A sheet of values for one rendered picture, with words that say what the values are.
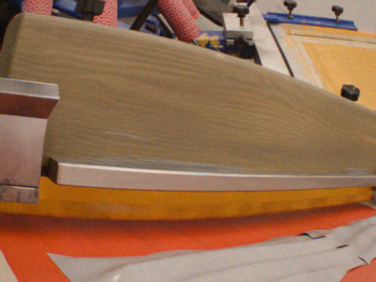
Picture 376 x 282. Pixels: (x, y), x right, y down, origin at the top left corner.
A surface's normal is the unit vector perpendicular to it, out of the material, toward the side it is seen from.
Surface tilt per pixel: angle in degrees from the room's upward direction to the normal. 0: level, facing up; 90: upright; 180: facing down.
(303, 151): 56
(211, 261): 2
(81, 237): 32
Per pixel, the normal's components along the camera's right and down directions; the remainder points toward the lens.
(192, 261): 0.54, -0.70
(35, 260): 0.20, -0.97
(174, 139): 0.62, 0.18
